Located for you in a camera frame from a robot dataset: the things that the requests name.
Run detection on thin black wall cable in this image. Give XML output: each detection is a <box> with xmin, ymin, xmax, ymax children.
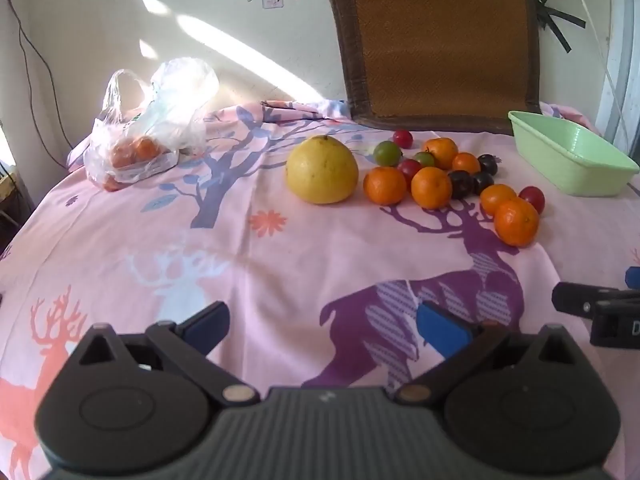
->
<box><xmin>5</xmin><ymin>0</ymin><xmax>71</xmax><ymax>171</ymax></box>

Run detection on clear plastic bag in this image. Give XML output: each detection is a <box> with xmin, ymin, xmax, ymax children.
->
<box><xmin>82</xmin><ymin>57</ymin><xmax>221</xmax><ymax>193</ymax></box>

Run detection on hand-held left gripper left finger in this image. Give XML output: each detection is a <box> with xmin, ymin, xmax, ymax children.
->
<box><xmin>70</xmin><ymin>301</ymin><xmax>261</xmax><ymax>407</ymax></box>

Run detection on yellow pomelo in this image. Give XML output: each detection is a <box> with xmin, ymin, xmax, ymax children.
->
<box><xmin>286</xmin><ymin>135</ymin><xmax>360</xmax><ymax>206</ymax></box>

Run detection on brown woven seat cushion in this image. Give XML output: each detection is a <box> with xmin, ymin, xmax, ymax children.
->
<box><xmin>326</xmin><ymin>0</ymin><xmax>543</xmax><ymax>136</ymax></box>

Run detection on pink deer-print bedsheet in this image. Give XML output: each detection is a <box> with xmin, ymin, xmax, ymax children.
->
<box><xmin>0</xmin><ymin>100</ymin><xmax>640</xmax><ymax>480</ymax></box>

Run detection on white cable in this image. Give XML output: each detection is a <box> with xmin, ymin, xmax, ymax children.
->
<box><xmin>565</xmin><ymin>0</ymin><xmax>632</xmax><ymax>151</ymax></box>

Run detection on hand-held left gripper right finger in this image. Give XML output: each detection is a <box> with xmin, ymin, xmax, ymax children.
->
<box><xmin>395</xmin><ymin>301</ymin><xmax>583</xmax><ymax>406</ymax></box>

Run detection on green plastic basin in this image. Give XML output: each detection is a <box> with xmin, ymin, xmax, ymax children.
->
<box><xmin>508</xmin><ymin>110</ymin><xmax>640</xmax><ymax>197</ymax></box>

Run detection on orange mandarin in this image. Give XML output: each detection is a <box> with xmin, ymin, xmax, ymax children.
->
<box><xmin>421</xmin><ymin>137</ymin><xmax>459</xmax><ymax>171</ymax></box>
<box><xmin>363</xmin><ymin>166</ymin><xmax>407</xmax><ymax>206</ymax></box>
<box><xmin>411</xmin><ymin>166</ymin><xmax>453</xmax><ymax>210</ymax></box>
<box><xmin>480</xmin><ymin>184</ymin><xmax>518</xmax><ymax>217</ymax></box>
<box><xmin>451</xmin><ymin>152</ymin><xmax>482</xmax><ymax>176</ymax></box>
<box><xmin>494</xmin><ymin>198</ymin><xmax>541</xmax><ymax>247</ymax></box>

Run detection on black strap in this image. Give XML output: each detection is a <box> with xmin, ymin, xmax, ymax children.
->
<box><xmin>535</xmin><ymin>0</ymin><xmax>587</xmax><ymax>53</ymax></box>

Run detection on white window frame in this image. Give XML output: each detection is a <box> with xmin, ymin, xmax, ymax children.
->
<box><xmin>597</xmin><ymin>0</ymin><xmax>640</xmax><ymax>146</ymax></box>

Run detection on pack of small oranges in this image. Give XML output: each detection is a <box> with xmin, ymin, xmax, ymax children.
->
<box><xmin>107</xmin><ymin>135</ymin><xmax>178</xmax><ymax>183</ymax></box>

